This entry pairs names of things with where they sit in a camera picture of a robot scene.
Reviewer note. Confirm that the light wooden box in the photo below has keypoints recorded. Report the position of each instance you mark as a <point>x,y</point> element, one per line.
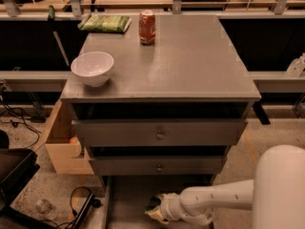
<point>66,158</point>

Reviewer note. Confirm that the white bracket on rail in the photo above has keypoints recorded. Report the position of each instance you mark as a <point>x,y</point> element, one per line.
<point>297,66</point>

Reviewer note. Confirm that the white bowl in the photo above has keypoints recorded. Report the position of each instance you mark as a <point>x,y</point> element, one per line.
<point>93,68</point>

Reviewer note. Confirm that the grey bottom drawer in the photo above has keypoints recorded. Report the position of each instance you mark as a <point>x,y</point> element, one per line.
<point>129,196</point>

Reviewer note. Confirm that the green chip bag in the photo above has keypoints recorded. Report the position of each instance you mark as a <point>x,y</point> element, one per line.
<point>105,23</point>

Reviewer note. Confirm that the green yellow sponge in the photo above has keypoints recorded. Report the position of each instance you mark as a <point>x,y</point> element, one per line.
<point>154,202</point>

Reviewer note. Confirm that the grey top drawer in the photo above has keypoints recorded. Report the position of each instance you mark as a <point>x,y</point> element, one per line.
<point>133,133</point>

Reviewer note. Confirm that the grey middle drawer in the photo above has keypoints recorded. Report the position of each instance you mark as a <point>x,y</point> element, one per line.
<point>156,165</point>

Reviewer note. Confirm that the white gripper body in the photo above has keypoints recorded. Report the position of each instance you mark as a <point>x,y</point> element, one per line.
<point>168,205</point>

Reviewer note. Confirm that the grey drawer cabinet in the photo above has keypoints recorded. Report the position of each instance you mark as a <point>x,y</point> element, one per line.
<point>191,71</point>

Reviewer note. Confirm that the clear plastic cup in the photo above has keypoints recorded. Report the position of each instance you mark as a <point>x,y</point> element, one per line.
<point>43,206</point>

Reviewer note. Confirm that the orange ball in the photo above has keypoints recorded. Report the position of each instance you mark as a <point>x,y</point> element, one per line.
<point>73,140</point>

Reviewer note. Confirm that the orange soda can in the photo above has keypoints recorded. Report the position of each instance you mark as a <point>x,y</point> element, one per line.
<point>146,27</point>

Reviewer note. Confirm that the grey drawer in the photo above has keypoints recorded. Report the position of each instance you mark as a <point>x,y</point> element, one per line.
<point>156,165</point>
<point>133,133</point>
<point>129,196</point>

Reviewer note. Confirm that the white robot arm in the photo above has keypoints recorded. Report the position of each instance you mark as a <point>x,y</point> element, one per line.
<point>275,196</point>

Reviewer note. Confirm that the black power strip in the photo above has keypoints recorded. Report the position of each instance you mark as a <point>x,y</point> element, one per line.
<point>83,211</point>

